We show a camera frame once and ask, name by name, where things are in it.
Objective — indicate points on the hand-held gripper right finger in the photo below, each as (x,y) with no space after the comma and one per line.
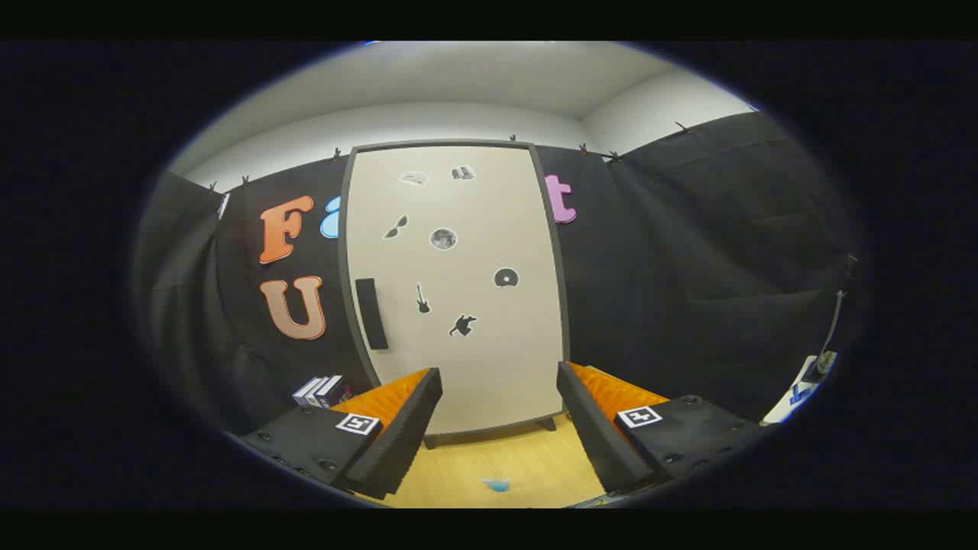
(600,443)

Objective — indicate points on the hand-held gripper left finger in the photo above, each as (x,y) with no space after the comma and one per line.
(405,443)

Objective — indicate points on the blue gradient tube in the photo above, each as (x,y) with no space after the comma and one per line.
(497,485)

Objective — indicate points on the white cabinet door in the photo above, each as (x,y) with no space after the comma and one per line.
(474,367)

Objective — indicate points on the dark blue book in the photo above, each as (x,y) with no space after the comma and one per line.
(304,392)
(335,389)

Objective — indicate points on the white side table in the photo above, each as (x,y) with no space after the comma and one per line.
(779,412)

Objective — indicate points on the black backdrop cloth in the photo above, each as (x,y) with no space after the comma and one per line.
(688,267)

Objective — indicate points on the small blue box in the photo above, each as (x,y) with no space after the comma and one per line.
(801,393)

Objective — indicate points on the grey cabinet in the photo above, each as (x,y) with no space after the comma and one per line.
(342,221)

